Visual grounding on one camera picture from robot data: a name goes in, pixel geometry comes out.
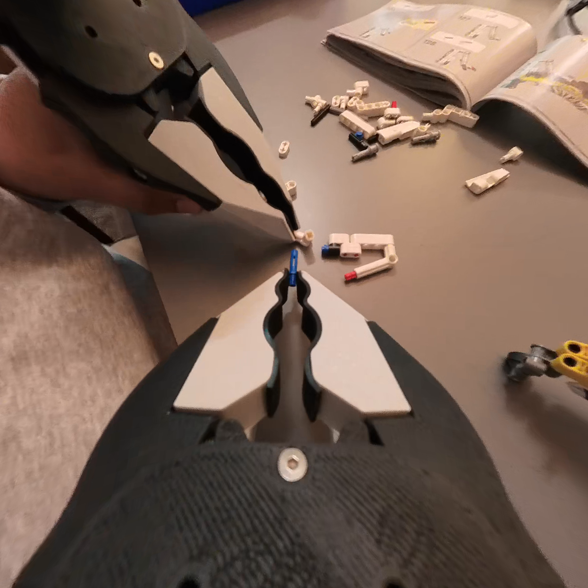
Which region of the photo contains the yellow white lego crane model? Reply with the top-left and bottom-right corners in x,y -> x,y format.
503,340 -> 588,401

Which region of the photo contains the person's left hand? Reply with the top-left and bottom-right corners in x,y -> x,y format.
0,85 -> 204,217

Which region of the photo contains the white angled lego beam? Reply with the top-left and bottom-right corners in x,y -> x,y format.
423,105 -> 479,128

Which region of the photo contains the open lego instruction booklet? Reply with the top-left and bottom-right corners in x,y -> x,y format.
322,0 -> 588,167

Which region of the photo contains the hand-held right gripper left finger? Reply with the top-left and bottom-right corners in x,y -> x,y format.
174,270 -> 288,438

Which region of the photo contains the person's grey hoodie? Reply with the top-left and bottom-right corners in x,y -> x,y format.
0,186 -> 177,588

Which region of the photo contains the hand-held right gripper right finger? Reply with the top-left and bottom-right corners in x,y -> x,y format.
297,270 -> 412,435

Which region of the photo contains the white lego arm assembly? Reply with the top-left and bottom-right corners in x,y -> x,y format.
322,233 -> 398,282

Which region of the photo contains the black cable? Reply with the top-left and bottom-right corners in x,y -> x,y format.
558,0 -> 588,35

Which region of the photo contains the white lego panel piece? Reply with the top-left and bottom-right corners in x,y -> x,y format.
465,168 -> 511,194

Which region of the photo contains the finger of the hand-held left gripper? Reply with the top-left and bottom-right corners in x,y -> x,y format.
190,70 -> 300,229
133,117 -> 301,243

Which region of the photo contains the pile of white lego pieces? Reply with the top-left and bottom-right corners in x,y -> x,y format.
305,80 -> 442,162

